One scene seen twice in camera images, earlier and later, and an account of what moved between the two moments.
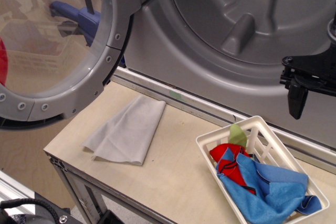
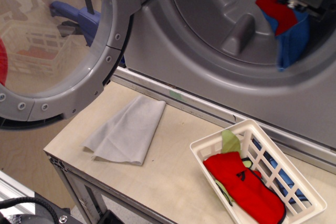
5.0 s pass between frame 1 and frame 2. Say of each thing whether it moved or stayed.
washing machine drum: stayed
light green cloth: moved
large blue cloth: moved
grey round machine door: stayed
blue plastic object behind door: stayed
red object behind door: stayed
